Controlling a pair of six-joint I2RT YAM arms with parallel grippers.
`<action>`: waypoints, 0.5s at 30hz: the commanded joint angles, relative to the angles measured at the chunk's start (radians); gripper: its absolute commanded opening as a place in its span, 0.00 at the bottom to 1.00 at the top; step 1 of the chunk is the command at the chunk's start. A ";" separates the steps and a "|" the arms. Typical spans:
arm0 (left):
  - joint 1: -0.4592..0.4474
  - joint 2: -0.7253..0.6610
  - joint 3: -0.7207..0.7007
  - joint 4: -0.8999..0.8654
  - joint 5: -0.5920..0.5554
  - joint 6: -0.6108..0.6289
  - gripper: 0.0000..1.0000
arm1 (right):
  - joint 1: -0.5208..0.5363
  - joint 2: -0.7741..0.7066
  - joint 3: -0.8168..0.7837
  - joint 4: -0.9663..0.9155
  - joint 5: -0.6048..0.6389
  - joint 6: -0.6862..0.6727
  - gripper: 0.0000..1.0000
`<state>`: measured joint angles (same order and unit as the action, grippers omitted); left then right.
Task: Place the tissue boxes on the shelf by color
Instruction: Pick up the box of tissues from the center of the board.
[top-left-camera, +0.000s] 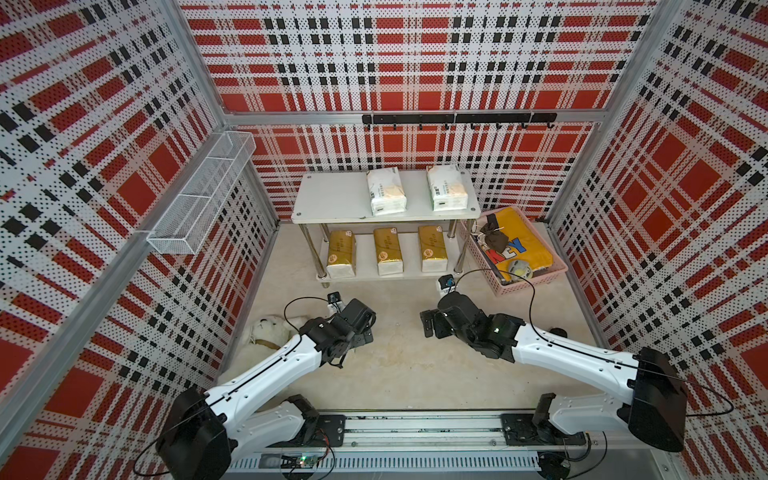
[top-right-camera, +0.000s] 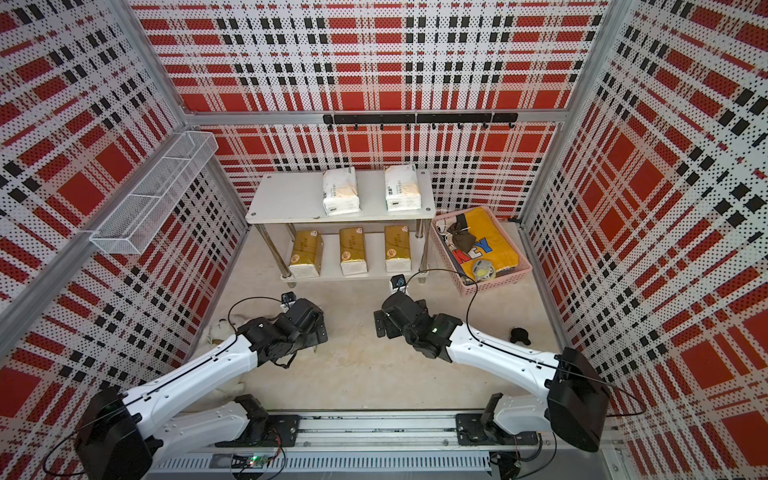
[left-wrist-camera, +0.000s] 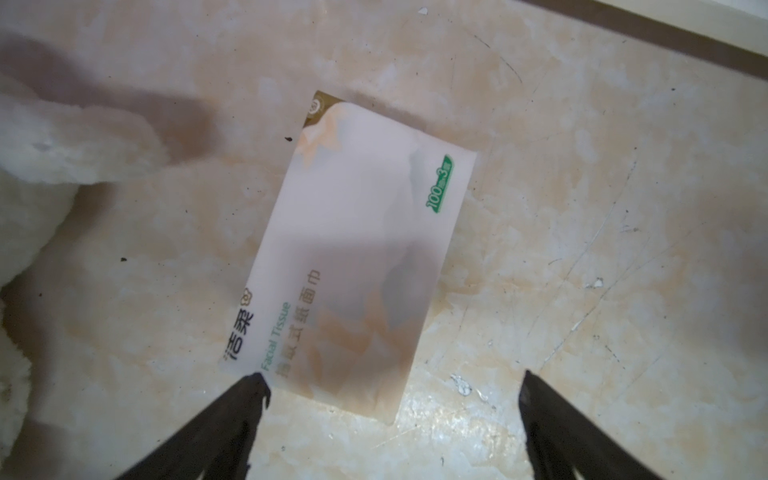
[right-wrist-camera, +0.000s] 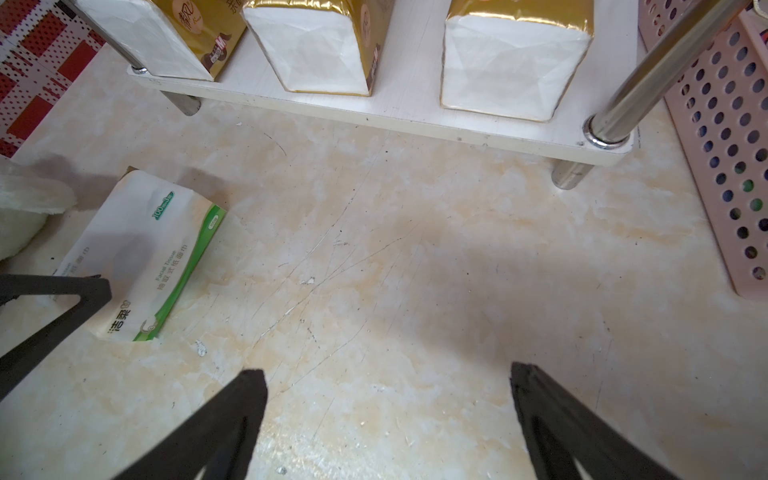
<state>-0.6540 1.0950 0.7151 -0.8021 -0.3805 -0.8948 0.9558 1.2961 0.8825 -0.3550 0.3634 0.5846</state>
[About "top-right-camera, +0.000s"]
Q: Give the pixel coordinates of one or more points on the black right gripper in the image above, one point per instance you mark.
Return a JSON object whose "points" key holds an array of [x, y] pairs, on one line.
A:
{"points": [[390, 330]]}

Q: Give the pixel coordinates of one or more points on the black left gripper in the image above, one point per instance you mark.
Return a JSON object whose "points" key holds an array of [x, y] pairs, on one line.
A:
{"points": [[313, 337]]}

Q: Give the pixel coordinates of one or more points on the gold tissue pack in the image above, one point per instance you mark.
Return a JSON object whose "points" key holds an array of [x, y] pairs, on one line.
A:
{"points": [[306, 255], [397, 248], [353, 259]]}

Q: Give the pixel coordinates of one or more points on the white tissue pack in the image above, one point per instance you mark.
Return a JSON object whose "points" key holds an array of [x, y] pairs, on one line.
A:
{"points": [[402, 192], [340, 192]]}

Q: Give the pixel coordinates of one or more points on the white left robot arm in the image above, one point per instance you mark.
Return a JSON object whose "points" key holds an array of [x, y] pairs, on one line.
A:
{"points": [[123, 434]]}

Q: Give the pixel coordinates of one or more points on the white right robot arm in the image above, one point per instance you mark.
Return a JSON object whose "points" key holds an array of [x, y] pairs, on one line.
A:
{"points": [[565, 394]]}

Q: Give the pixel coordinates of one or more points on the white two-tier metal shelf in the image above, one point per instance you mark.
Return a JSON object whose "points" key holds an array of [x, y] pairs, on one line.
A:
{"points": [[345, 225]]}

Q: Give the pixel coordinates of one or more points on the white plush toy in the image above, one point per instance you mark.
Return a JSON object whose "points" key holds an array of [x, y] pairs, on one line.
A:
{"points": [[217, 333]]}

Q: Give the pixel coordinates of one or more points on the pink plastic basket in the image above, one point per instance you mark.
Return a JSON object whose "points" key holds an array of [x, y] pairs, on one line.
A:
{"points": [[463, 283]]}

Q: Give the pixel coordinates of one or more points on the green circuit board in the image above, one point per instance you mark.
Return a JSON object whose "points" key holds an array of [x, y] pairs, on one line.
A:
{"points": [[243, 462]]}

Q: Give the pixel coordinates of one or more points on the yellow folded shirt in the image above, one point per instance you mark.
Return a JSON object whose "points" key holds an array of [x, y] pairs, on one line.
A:
{"points": [[479, 246]]}

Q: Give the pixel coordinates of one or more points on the small black floor object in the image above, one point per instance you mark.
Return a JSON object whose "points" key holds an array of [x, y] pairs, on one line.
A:
{"points": [[519, 335]]}

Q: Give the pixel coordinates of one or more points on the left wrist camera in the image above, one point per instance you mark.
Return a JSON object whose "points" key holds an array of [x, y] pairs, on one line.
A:
{"points": [[288, 298]]}

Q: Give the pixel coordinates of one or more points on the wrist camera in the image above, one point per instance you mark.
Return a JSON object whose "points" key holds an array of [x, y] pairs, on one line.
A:
{"points": [[288, 298], [398, 283]]}

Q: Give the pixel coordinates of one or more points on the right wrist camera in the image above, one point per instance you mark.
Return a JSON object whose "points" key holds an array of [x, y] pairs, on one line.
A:
{"points": [[398, 283]]}

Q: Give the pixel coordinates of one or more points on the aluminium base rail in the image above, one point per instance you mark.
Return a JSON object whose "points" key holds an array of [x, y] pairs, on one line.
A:
{"points": [[406, 444]]}

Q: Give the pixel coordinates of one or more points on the white wire mesh wall basket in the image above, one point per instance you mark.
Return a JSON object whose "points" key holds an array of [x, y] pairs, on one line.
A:
{"points": [[136, 220]]}

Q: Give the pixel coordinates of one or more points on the black wall hook rail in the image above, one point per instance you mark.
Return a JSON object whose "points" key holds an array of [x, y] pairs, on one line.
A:
{"points": [[357, 120]]}

